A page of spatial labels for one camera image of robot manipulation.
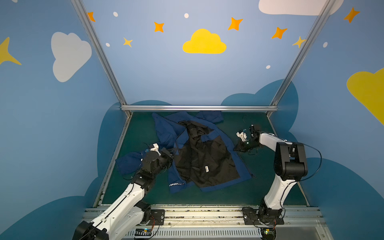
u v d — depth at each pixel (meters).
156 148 0.75
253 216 0.75
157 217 0.74
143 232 0.73
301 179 0.52
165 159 0.70
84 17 0.72
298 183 0.91
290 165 0.52
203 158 0.95
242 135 0.90
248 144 0.85
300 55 0.87
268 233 0.73
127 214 0.57
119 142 1.08
